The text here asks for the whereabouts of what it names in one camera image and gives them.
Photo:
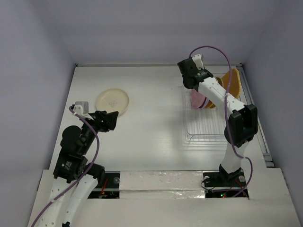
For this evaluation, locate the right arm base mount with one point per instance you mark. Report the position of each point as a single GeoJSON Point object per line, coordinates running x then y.
{"type": "Point", "coordinates": [215, 186]}

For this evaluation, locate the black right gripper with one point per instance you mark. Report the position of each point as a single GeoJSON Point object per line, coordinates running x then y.
{"type": "Point", "coordinates": [185, 66]}

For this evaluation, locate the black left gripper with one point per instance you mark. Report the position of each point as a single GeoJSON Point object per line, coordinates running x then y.
{"type": "Point", "coordinates": [106, 121]}

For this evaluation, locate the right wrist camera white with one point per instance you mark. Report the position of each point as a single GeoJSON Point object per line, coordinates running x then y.
{"type": "Point", "coordinates": [198, 61]}

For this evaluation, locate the lilac round plate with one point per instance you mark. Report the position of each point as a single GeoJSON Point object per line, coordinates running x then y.
{"type": "Point", "coordinates": [204, 104]}

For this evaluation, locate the cream round plate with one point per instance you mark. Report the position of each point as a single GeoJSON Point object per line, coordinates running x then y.
{"type": "Point", "coordinates": [111, 100]}

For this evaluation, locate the pink round plate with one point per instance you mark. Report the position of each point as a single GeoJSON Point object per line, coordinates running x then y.
{"type": "Point", "coordinates": [197, 100]}

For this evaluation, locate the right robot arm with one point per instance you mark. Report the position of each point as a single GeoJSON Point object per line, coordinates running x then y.
{"type": "Point", "coordinates": [241, 120]}

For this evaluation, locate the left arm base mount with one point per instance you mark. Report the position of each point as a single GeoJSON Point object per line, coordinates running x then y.
{"type": "Point", "coordinates": [109, 189]}

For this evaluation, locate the orange woven round plate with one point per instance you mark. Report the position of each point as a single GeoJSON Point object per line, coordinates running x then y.
{"type": "Point", "coordinates": [210, 105]}

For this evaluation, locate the yellow-green woven round plate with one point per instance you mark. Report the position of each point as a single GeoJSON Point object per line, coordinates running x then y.
{"type": "Point", "coordinates": [219, 80]}

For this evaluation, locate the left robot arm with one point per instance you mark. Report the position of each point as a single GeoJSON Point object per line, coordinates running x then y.
{"type": "Point", "coordinates": [74, 177]}

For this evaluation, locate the white wire dish rack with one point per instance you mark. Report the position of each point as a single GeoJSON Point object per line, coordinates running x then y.
{"type": "Point", "coordinates": [202, 125]}

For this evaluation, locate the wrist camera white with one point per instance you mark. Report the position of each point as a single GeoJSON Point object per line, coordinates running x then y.
{"type": "Point", "coordinates": [198, 61]}
{"type": "Point", "coordinates": [80, 108]}

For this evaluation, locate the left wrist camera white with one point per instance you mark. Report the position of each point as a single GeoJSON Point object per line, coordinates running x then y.
{"type": "Point", "coordinates": [80, 108]}

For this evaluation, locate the orange woven rectangular tray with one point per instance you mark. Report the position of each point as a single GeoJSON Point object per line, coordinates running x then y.
{"type": "Point", "coordinates": [235, 86]}

